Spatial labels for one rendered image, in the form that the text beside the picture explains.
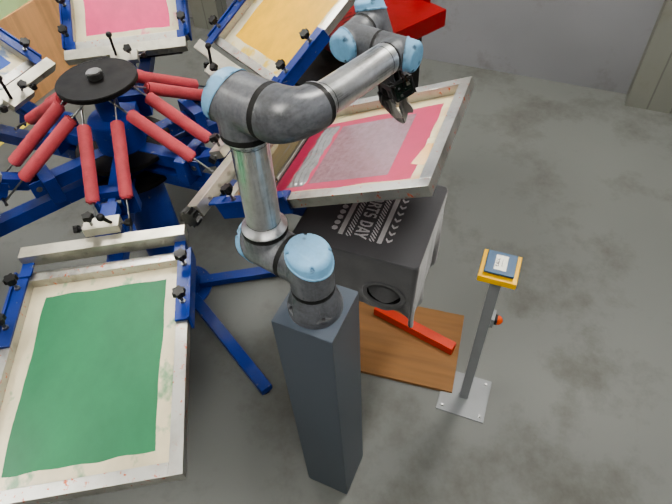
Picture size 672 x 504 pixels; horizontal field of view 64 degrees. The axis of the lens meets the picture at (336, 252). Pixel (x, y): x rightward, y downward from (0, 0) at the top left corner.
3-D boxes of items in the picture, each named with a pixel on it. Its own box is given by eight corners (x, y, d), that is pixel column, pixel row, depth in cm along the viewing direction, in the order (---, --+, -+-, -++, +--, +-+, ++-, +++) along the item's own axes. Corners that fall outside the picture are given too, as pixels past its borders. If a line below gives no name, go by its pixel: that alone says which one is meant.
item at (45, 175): (253, 123, 250) (248, 101, 241) (158, 243, 202) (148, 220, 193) (108, 95, 272) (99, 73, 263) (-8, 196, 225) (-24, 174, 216)
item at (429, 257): (438, 257, 245) (449, 186, 213) (411, 338, 218) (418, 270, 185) (431, 256, 246) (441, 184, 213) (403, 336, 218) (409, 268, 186)
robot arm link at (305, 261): (317, 309, 134) (313, 275, 124) (275, 286, 139) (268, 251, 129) (345, 278, 140) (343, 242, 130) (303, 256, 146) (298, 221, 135)
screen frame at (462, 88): (475, 85, 185) (472, 75, 183) (432, 196, 150) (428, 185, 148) (290, 121, 227) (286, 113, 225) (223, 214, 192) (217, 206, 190)
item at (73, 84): (231, 270, 314) (166, 52, 213) (196, 325, 289) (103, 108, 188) (173, 254, 324) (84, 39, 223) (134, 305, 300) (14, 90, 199)
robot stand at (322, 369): (346, 494, 229) (332, 343, 139) (308, 477, 234) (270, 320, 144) (363, 455, 239) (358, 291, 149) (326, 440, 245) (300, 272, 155)
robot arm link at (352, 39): (364, 42, 123) (389, 19, 129) (324, 30, 128) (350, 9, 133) (365, 72, 130) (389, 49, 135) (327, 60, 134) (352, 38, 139)
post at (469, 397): (491, 382, 260) (538, 250, 188) (482, 423, 246) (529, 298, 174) (446, 368, 265) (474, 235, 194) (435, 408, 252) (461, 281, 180)
